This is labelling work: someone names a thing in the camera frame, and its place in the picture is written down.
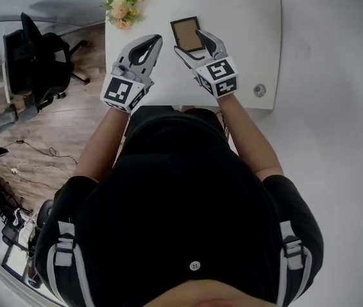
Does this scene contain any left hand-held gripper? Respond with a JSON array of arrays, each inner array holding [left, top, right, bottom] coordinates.
[[100, 34, 163, 113]]

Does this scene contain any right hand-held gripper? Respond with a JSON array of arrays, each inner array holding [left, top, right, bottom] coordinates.
[[173, 29, 240, 100]]

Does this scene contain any black picture frame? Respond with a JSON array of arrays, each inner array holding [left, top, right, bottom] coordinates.
[[170, 16, 206, 53]]

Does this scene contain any person's right forearm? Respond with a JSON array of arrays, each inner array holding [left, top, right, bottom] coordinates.
[[218, 94, 284, 182]]

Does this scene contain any person's left forearm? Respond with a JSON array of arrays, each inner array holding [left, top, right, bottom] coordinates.
[[74, 109, 131, 184]]

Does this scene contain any yellow flower bouquet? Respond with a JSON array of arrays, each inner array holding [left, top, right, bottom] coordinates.
[[99, 0, 150, 31]]

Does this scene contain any black office chair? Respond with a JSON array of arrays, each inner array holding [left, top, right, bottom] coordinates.
[[1, 12, 90, 113]]

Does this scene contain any person's black shirt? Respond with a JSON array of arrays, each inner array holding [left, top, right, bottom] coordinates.
[[33, 106, 325, 307]]

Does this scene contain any black round seat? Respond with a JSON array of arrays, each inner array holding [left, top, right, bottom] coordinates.
[[36, 199, 56, 230]]

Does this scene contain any black framed white board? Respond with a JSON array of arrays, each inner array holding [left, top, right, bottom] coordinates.
[[1, 243, 36, 284]]

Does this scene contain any person's bare chest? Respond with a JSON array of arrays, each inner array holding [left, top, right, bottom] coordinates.
[[144, 278, 281, 307]]

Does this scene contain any round table cable grommet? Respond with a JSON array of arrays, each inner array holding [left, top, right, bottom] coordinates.
[[253, 83, 268, 98]]

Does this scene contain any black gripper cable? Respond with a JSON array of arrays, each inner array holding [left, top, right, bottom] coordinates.
[[214, 110, 230, 137]]

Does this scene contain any black floor cable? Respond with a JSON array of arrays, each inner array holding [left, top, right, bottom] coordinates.
[[1, 139, 79, 164]]

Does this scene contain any white floor cable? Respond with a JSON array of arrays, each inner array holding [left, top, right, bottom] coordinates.
[[11, 161, 73, 191]]

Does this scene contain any grey left shoulder strap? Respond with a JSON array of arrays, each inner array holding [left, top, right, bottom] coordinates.
[[47, 221, 92, 307]]

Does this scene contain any grey shoulder strap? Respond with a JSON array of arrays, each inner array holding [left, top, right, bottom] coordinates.
[[275, 221, 313, 305], [47, 221, 92, 307]]

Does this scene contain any grey right shoulder strap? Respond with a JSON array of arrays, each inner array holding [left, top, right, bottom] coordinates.
[[275, 221, 313, 305]]

